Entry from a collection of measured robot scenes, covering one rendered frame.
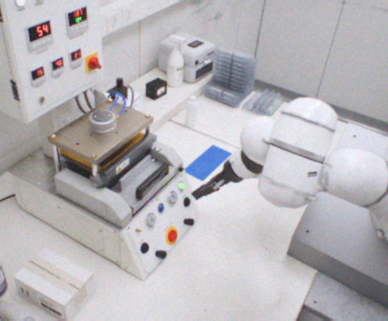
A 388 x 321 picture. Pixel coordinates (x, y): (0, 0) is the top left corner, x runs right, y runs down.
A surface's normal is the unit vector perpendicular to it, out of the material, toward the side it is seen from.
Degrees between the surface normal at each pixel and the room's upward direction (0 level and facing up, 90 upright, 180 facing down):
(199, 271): 0
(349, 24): 90
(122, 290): 0
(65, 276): 1
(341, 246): 44
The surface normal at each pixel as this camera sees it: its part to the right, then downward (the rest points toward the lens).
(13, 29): 0.85, 0.37
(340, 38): -0.51, 0.51
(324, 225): -0.33, -0.22
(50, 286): 0.07, -0.80
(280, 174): -0.40, 0.03
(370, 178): 0.44, 0.16
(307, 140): -0.05, 0.04
